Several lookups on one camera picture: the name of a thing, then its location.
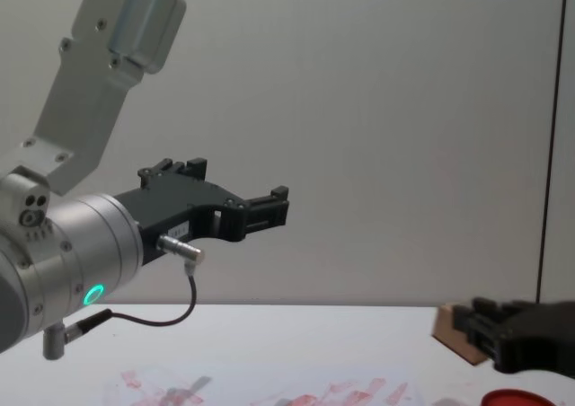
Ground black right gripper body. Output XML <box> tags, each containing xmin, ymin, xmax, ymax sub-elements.
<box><xmin>492</xmin><ymin>299</ymin><xmax>575</xmax><ymax>375</ymax></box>

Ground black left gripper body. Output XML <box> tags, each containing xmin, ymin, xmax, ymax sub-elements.
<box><xmin>114</xmin><ymin>172</ymin><xmax>237</xmax><ymax>269</ymax></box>

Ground light wooden block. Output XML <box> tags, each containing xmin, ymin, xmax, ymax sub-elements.
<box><xmin>431</xmin><ymin>303</ymin><xmax>489</xmax><ymax>366</ymax></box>

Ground round red lid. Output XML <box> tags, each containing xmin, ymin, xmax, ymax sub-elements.
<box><xmin>481</xmin><ymin>388</ymin><xmax>575</xmax><ymax>406</ymax></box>

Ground white table cloth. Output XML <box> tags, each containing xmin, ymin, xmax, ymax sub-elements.
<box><xmin>0</xmin><ymin>304</ymin><xmax>575</xmax><ymax>406</ymax></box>

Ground clear plastic sheet red marks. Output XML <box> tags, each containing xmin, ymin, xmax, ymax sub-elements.
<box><xmin>102</xmin><ymin>366</ymin><xmax>430</xmax><ymax>406</ymax></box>

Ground thin dark wrist cable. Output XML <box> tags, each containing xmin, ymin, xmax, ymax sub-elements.
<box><xmin>42</xmin><ymin>234</ymin><xmax>207</xmax><ymax>361</ymax></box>

